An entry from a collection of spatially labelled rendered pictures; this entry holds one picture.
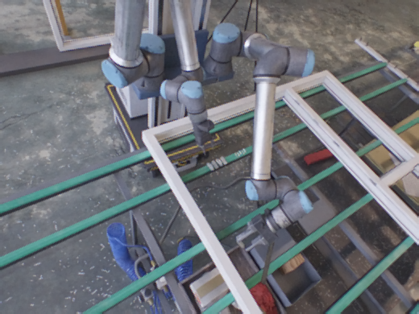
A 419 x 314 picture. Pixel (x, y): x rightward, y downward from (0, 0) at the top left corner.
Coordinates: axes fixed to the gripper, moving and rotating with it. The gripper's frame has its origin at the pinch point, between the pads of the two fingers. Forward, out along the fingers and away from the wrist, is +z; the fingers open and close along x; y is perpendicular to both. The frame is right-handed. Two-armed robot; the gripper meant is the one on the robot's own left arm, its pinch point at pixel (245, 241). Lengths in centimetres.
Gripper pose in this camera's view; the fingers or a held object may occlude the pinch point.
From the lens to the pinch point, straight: 132.8
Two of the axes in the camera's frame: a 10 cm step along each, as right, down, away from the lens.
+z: -8.0, 5.9, 1.4
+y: 0.9, 3.4, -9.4
